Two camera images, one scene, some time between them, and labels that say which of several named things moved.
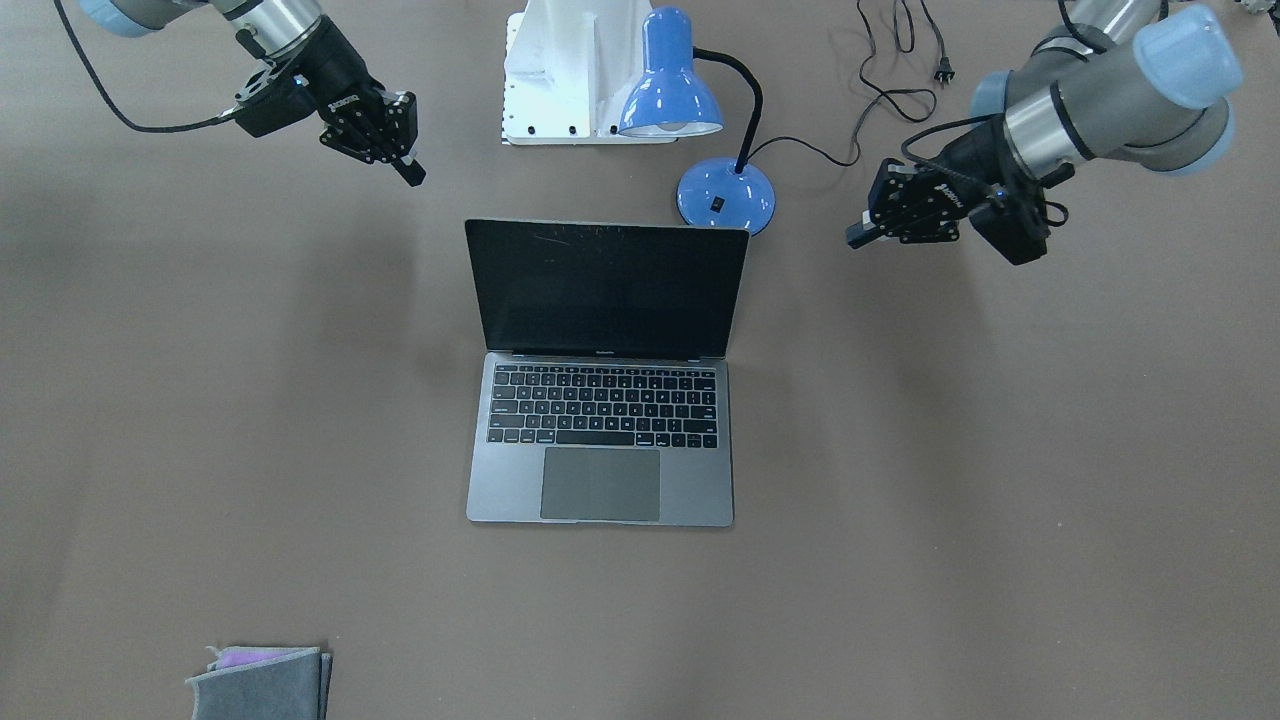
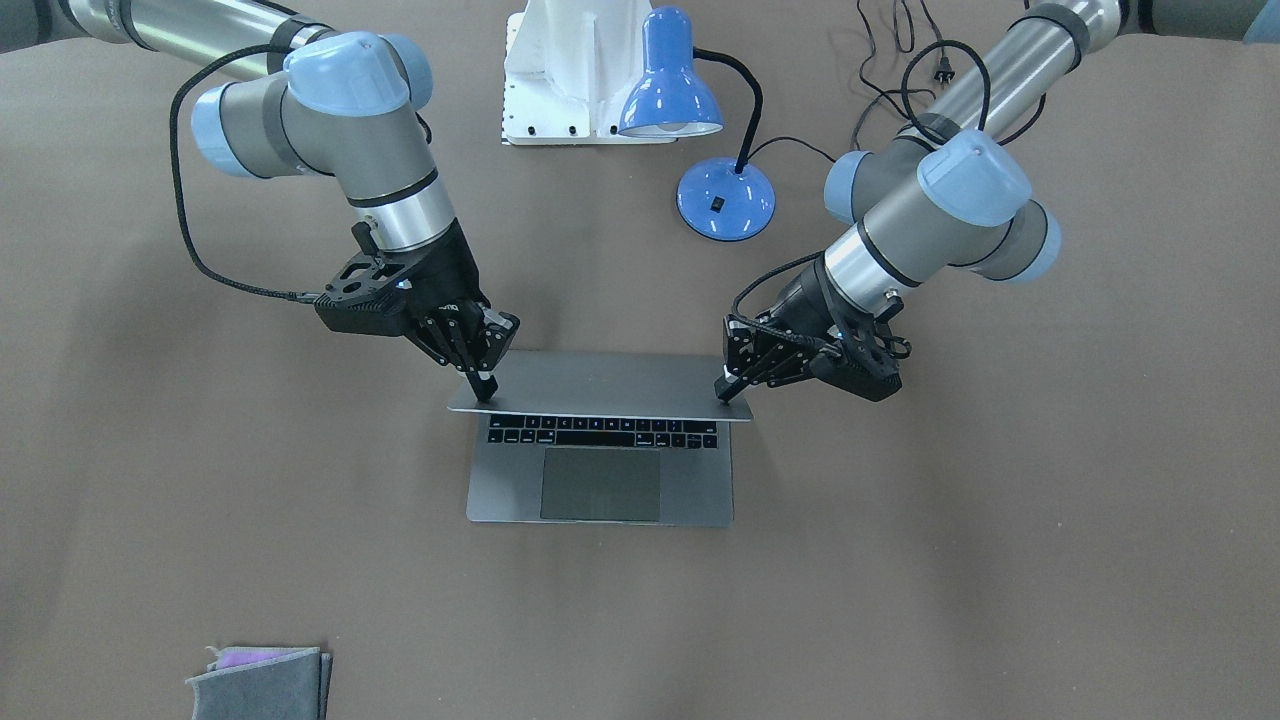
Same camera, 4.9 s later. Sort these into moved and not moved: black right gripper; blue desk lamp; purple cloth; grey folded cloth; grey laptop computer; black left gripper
Moved: black right gripper; grey laptop computer; black left gripper
Not moved: blue desk lamp; grey folded cloth; purple cloth
